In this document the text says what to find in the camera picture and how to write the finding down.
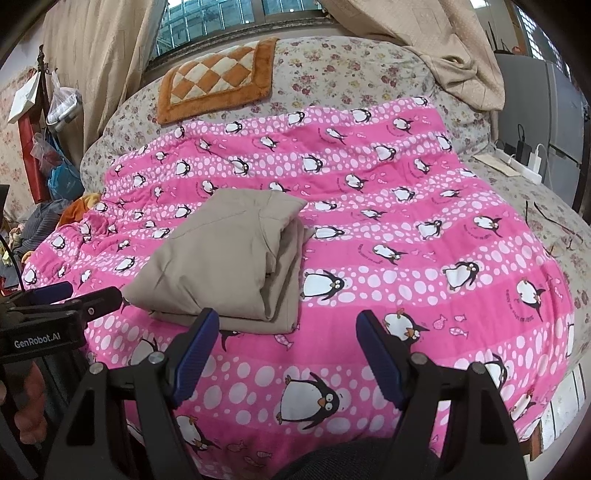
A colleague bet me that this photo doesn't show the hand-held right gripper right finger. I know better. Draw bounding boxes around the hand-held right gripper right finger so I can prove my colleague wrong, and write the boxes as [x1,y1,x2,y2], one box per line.
[355,309,529,480]

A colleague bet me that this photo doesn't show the beige garment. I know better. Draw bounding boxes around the beige garment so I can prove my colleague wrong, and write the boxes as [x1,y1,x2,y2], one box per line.
[122,188,317,334]

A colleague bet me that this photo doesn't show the grey refrigerator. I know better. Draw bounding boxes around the grey refrigerator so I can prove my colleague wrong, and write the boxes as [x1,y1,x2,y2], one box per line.
[496,51,589,210]

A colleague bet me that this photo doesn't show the floral bed sheet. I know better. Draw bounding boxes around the floral bed sheet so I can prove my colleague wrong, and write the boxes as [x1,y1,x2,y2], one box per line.
[79,36,591,365]

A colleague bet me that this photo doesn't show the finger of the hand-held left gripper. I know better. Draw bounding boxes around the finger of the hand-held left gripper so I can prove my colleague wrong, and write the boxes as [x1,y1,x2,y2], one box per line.
[9,281,75,306]
[65,286,124,320]

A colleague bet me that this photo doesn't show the barred window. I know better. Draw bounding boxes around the barred window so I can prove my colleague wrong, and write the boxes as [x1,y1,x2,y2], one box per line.
[512,4,573,79]

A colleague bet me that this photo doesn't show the orange plush toy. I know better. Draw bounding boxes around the orange plush toy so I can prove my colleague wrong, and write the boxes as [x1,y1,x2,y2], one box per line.
[58,193,102,228]

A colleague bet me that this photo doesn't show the window with dark frame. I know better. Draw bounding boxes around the window with dark frame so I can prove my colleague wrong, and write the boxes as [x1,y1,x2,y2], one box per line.
[148,0,333,61]

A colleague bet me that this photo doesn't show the clear plastic bag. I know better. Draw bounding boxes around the clear plastic bag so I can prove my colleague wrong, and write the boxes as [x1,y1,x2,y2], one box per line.
[45,69,84,134]

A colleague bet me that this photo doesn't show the person's left hand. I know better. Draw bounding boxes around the person's left hand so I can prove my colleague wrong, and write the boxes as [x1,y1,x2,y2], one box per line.
[16,366,48,444]

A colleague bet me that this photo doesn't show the orange checkered cushion mat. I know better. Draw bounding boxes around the orange checkered cushion mat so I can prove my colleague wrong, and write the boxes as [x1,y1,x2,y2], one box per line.
[157,38,279,125]

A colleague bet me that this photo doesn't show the blue plastic bag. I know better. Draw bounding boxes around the blue plastic bag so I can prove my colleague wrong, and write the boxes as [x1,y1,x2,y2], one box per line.
[46,134,85,199]

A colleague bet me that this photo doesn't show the beige hanging curtain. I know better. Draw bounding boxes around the beige hanging curtain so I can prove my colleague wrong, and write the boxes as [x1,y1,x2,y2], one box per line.
[41,0,169,158]

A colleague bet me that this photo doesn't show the beige cardboard piece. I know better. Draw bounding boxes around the beige cardboard piece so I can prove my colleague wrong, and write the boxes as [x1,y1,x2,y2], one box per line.
[473,154,520,177]

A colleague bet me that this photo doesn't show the black cable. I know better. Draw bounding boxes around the black cable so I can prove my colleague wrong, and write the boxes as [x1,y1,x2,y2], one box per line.
[0,231,28,292]

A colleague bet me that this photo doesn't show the white power strip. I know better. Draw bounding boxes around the white power strip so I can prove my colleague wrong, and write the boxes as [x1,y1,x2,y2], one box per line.
[494,147,543,184]

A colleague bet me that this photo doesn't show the grey striped cloth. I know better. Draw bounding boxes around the grey striped cloth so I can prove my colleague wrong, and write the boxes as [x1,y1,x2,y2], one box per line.
[11,198,70,259]

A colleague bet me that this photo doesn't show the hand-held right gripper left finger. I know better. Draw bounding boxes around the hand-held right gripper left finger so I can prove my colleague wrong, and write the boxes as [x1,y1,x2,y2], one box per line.
[44,307,221,480]

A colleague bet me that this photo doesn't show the beige knotted curtain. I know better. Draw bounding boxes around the beige knotted curtain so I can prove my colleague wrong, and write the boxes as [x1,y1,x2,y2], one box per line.
[321,0,506,112]

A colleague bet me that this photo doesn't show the white paper bag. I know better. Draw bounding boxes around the white paper bag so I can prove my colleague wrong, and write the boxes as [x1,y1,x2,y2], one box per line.
[7,71,42,124]

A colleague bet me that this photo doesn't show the eyeglasses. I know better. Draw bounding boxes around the eyeglasses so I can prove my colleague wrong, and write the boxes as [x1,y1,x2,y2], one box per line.
[524,200,583,254]

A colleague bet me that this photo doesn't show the pink penguin print blanket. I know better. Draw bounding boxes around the pink penguin print blanket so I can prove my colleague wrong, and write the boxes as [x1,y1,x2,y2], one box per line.
[21,96,578,480]

